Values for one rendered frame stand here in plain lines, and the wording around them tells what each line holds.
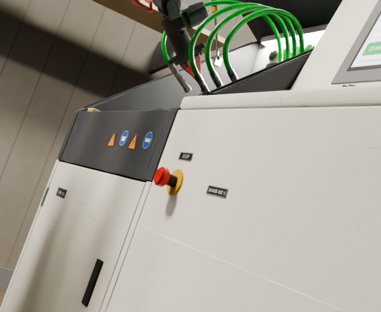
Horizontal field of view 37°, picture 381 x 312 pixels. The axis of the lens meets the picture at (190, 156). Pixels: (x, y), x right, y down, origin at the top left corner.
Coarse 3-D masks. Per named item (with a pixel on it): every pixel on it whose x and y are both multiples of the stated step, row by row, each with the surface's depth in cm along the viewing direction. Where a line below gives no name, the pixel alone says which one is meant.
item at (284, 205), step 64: (320, 64) 127; (192, 128) 109; (256, 128) 91; (320, 128) 78; (192, 192) 100; (256, 192) 85; (320, 192) 73; (128, 256) 112; (192, 256) 93; (256, 256) 80; (320, 256) 69
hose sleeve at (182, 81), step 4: (172, 64) 168; (172, 68) 168; (176, 68) 168; (172, 72) 169; (176, 72) 168; (176, 76) 168; (180, 76) 168; (180, 80) 168; (184, 80) 168; (184, 84) 168
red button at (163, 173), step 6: (162, 168) 105; (156, 174) 106; (162, 174) 104; (168, 174) 104; (174, 174) 108; (180, 174) 106; (156, 180) 105; (162, 180) 104; (168, 180) 105; (174, 180) 106; (180, 180) 105; (162, 186) 105; (168, 186) 108; (174, 186) 106; (180, 186) 105; (168, 192) 107; (174, 192) 105
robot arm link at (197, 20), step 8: (168, 0) 150; (176, 0) 150; (192, 0) 158; (168, 8) 150; (176, 8) 152; (184, 8) 155; (192, 8) 156; (200, 8) 157; (168, 16) 152; (176, 16) 153; (192, 16) 157; (200, 16) 157; (192, 24) 158
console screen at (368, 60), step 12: (372, 12) 123; (372, 24) 120; (360, 36) 121; (372, 36) 117; (360, 48) 118; (372, 48) 115; (348, 60) 119; (360, 60) 116; (372, 60) 113; (336, 72) 120; (348, 72) 116; (360, 72) 113; (372, 72) 110
